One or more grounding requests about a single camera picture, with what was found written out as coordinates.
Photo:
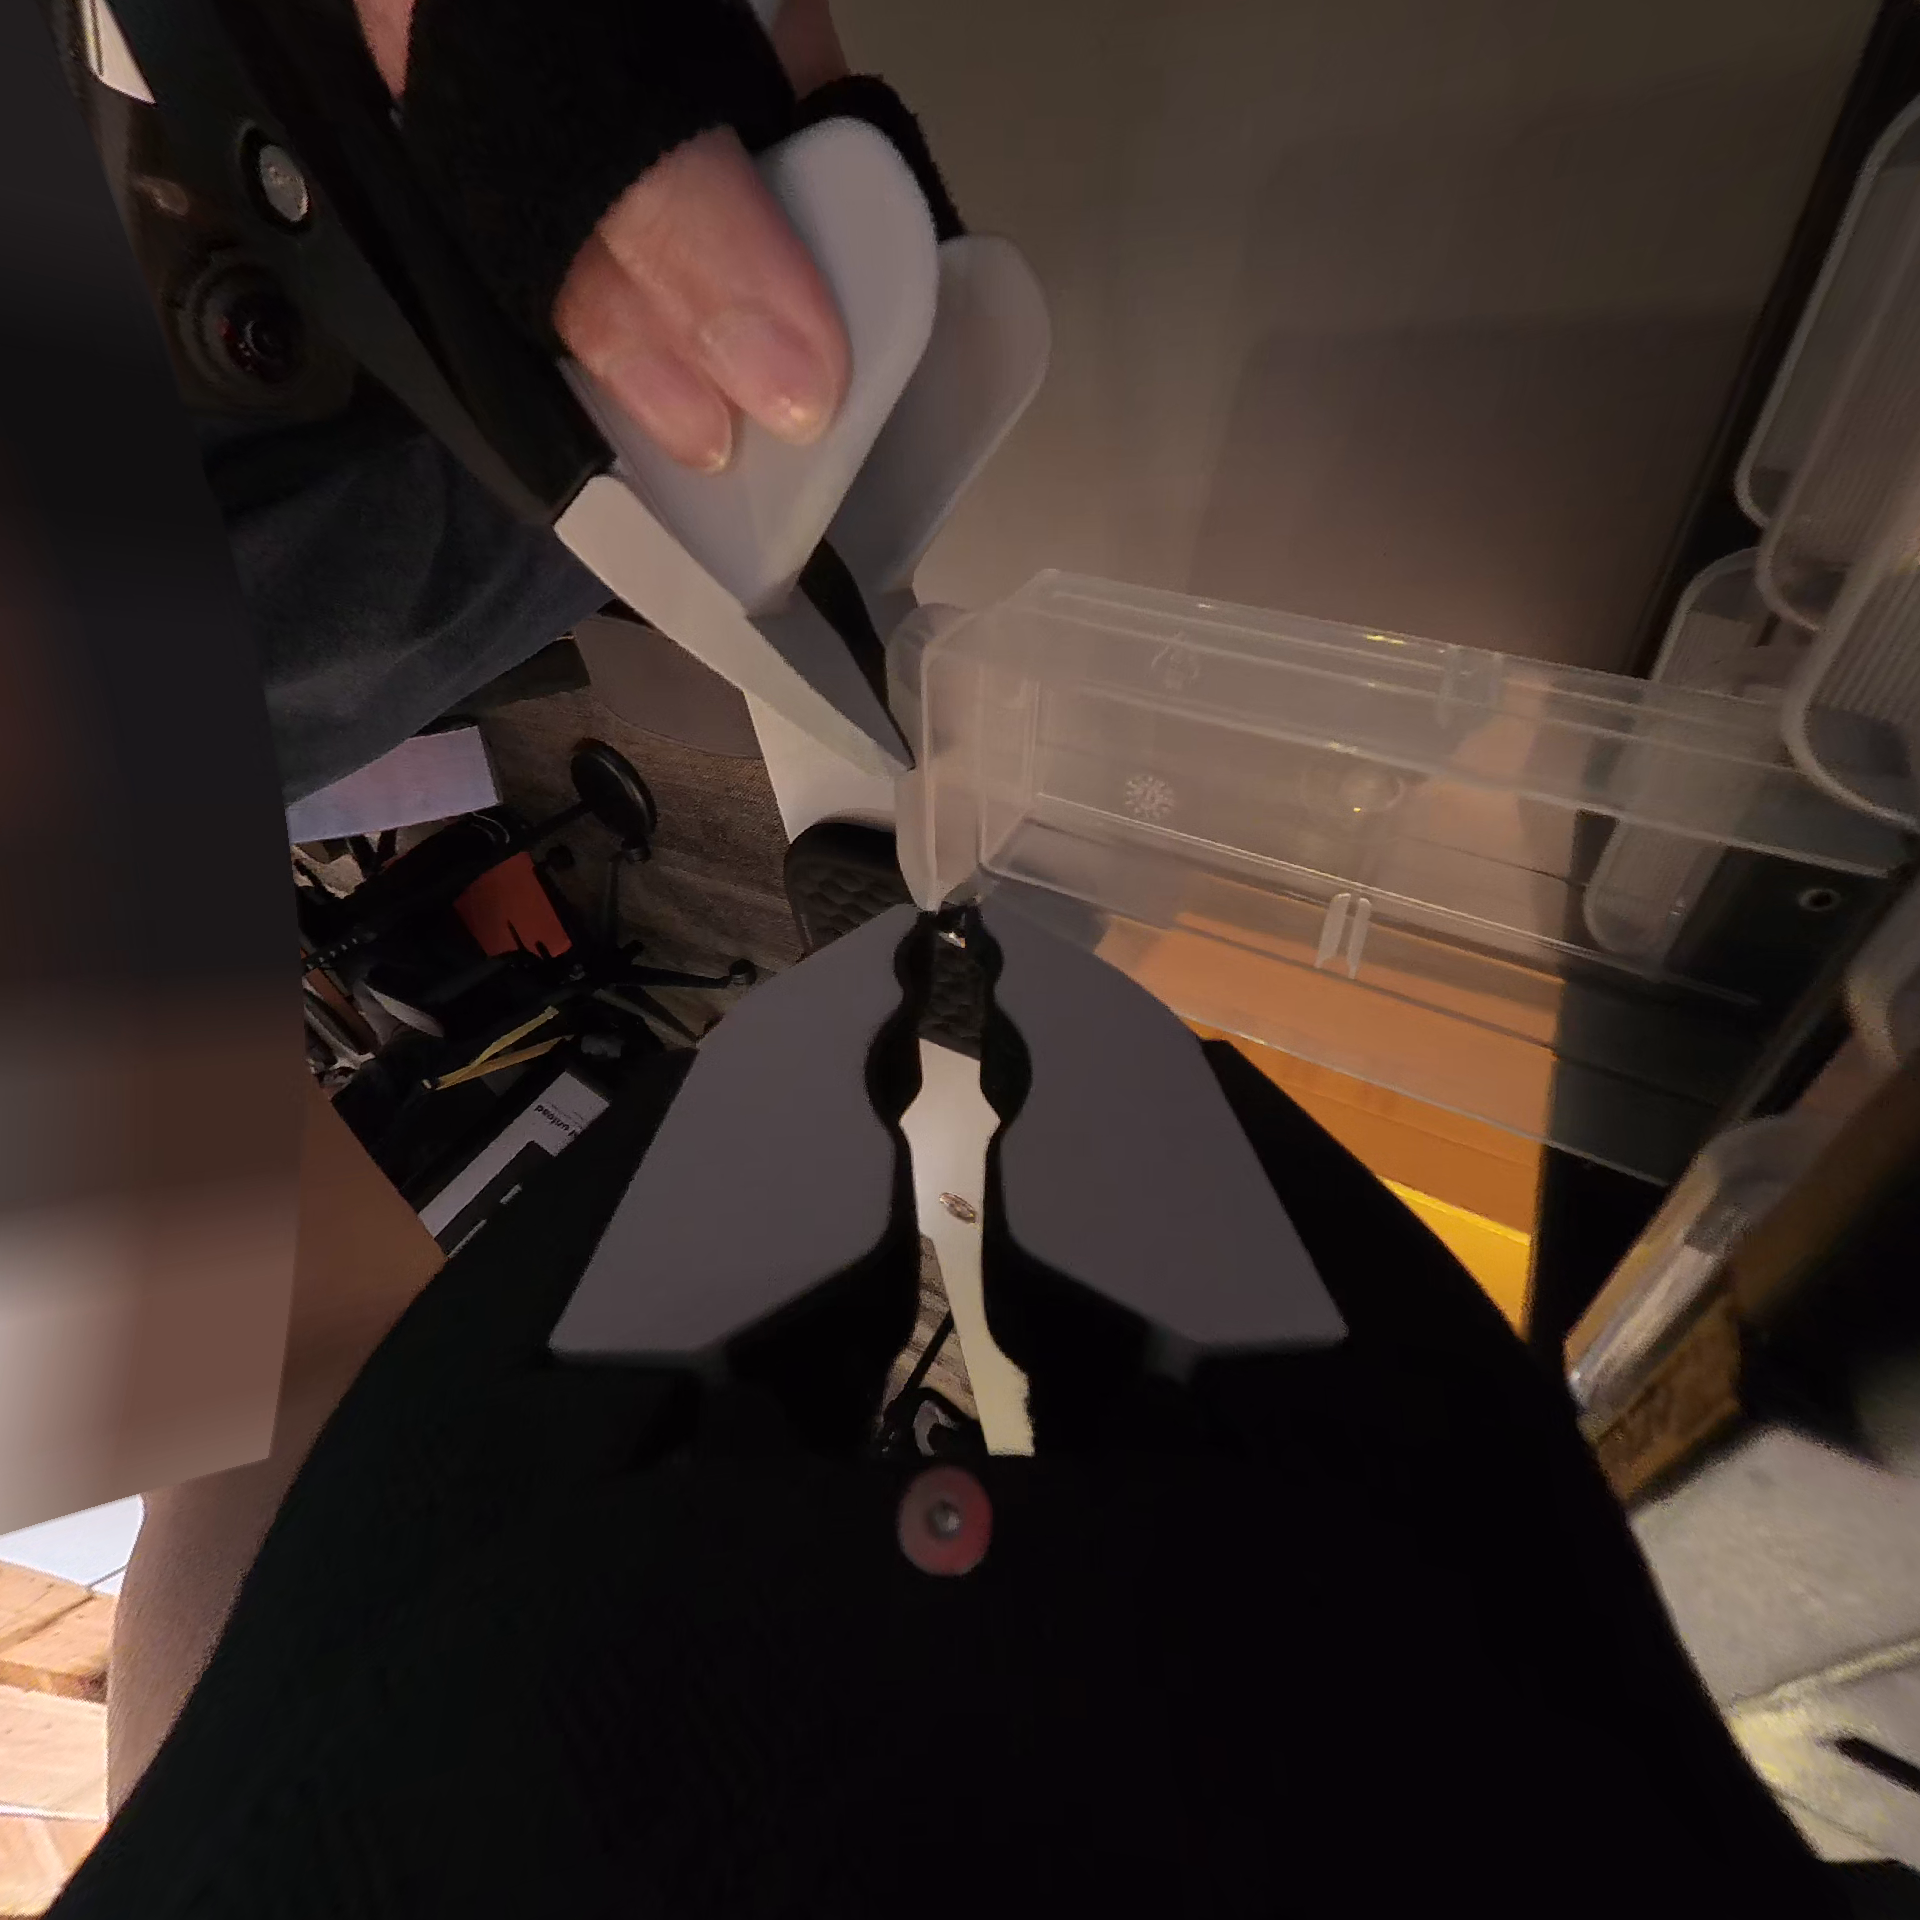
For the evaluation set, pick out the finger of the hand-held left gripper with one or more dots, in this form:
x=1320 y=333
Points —
x=766 y=646
x=976 y=391

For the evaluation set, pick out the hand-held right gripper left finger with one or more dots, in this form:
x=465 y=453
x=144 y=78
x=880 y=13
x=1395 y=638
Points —
x=737 y=1201

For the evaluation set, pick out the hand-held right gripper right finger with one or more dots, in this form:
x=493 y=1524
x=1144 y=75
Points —
x=1171 y=1201

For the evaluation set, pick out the yellow plastic bin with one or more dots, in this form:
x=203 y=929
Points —
x=1410 y=1155

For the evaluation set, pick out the small metal nut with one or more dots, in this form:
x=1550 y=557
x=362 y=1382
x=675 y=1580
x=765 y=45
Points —
x=1144 y=793

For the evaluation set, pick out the clear plastic drawer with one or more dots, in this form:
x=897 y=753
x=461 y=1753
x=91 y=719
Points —
x=1351 y=781

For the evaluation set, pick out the black drawer cabinet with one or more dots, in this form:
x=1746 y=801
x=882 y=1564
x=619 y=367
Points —
x=1875 y=1021

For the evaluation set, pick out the person's left hand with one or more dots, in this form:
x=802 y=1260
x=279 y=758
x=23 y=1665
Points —
x=720 y=300

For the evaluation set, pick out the white paper sheet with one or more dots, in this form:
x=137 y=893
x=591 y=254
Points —
x=391 y=787

